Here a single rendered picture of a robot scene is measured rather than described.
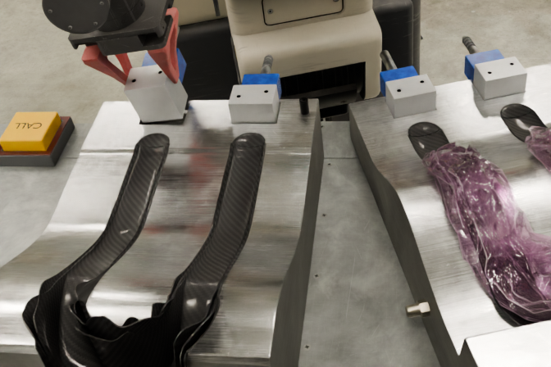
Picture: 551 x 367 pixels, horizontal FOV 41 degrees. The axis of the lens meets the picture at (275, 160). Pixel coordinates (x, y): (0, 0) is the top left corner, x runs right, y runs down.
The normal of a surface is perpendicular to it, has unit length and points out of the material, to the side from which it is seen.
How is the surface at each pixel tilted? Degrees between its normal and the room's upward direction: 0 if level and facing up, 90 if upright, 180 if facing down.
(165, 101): 99
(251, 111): 90
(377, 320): 0
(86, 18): 96
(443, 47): 0
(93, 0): 96
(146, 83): 12
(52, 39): 0
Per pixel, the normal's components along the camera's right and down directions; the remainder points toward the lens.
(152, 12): -0.25, -0.64
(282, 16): 0.18, 0.74
